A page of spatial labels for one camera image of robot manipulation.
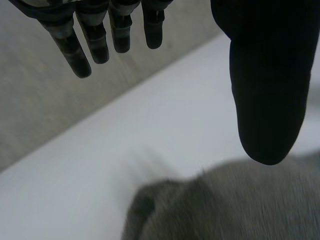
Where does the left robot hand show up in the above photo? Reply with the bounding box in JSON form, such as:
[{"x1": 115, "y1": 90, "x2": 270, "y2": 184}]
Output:
[{"x1": 7, "y1": 0, "x2": 320, "y2": 166}]

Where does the grey towel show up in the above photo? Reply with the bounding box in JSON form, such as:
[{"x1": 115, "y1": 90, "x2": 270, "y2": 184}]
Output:
[{"x1": 121, "y1": 152, "x2": 320, "y2": 240}]

